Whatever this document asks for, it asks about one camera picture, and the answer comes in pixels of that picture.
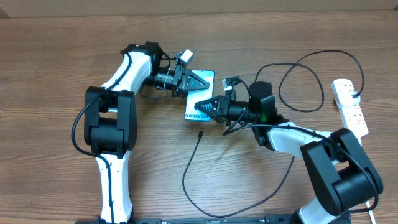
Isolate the white power strip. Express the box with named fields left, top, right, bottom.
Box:
left=331, top=79, right=369, bottom=144

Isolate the white power strip cord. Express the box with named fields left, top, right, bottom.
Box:
left=365, top=200, right=376, bottom=224

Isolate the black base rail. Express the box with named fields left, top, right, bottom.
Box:
left=74, top=213, right=302, bottom=224

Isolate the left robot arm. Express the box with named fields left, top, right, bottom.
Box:
left=83, top=41, right=210, bottom=223

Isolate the black USB charging cable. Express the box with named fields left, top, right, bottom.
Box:
left=182, top=50, right=365, bottom=219

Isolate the Samsung Galaxy smartphone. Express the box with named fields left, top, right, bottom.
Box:
left=185, top=70, right=215, bottom=122

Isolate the white charger plug adapter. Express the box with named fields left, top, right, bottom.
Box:
left=335, top=91, right=361, bottom=108

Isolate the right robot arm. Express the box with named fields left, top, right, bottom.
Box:
left=194, top=77, right=383, bottom=223

